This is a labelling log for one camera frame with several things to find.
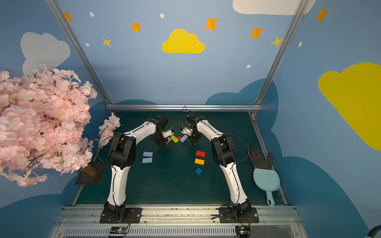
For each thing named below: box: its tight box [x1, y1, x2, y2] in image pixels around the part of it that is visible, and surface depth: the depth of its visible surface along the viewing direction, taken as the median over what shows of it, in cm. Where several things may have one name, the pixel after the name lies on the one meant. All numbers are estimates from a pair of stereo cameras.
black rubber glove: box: [249, 146, 273, 170], surface depth 97 cm
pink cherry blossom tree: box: [0, 64, 121, 187], surface depth 54 cm
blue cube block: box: [194, 167, 203, 177], surface depth 90 cm
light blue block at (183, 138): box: [179, 134, 189, 143], surface depth 106 cm
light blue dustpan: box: [253, 168, 281, 207], surface depth 87 cm
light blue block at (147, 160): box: [142, 157, 153, 164], surface depth 95 cm
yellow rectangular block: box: [194, 158, 205, 166], surface depth 95 cm
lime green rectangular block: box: [170, 135, 180, 144], surface depth 106 cm
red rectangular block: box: [195, 150, 206, 158], surface depth 100 cm
